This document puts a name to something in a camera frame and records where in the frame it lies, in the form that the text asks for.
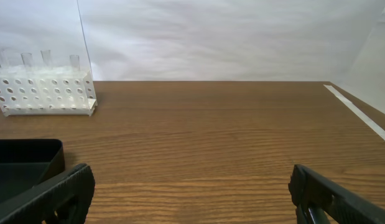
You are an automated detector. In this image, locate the white test tube rack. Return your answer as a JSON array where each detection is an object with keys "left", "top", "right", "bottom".
[{"left": 0, "top": 65, "right": 98, "bottom": 117}]

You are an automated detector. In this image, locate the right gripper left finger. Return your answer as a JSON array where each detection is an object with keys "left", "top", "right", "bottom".
[{"left": 0, "top": 163, "right": 96, "bottom": 224}]

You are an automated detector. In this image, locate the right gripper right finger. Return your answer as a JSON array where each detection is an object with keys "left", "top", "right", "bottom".
[{"left": 287, "top": 164, "right": 385, "bottom": 224}]

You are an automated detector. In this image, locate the clear test tube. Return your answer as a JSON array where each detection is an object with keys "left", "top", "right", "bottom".
[
  {"left": 0, "top": 49, "right": 9, "bottom": 69},
  {"left": 40, "top": 49, "right": 53, "bottom": 68},
  {"left": 20, "top": 52, "right": 34, "bottom": 68},
  {"left": 69, "top": 54, "right": 81, "bottom": 72}
]

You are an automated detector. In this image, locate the black tray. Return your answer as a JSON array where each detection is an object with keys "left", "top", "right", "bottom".
[{"left": 0, "top": 139, "right": 66, "bottom": 208}]

